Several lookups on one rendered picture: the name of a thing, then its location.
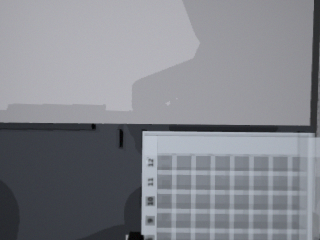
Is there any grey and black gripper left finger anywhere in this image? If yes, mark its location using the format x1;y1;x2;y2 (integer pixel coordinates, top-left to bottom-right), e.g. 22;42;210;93
128;232;144;240

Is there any dark grey plate carrier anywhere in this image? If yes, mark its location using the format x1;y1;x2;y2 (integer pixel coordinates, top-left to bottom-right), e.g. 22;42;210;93
0;123;314;240

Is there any white multi-well plate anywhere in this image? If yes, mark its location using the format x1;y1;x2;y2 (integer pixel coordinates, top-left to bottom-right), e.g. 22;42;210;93
141;131;320;240

